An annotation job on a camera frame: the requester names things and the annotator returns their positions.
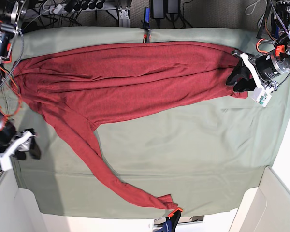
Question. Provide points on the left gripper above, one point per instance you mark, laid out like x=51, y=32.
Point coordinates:
x=246, y=76

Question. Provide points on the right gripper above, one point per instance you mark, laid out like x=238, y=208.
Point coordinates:
x=21, y=144

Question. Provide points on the red long-sleeve T-shirt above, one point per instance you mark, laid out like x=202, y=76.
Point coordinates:
x=76, y=91

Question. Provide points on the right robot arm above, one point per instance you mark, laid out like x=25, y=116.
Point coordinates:
x=12, y=13

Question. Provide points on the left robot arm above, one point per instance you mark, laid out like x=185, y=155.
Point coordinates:
x=274, y=40

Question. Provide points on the black power adapter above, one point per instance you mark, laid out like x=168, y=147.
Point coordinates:
x=173, y=6
x=157, y=9

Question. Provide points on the top centre blue clamp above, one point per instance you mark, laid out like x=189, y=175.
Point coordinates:
x=146, y=26

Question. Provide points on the white box right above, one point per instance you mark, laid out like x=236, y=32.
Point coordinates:
x=265, y=208

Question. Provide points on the bottom orange black clamp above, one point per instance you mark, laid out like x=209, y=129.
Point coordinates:
x=171, y=221

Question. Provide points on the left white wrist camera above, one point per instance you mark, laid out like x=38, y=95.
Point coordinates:
x=261, y=96

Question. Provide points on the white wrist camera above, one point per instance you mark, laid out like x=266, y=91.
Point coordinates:
x=5, y=163
x=261, y=96

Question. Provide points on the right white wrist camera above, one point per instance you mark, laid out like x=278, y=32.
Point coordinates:
x=5, y=163

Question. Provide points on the metal table leg bracket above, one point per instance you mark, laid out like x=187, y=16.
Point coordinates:
x=124, y=7

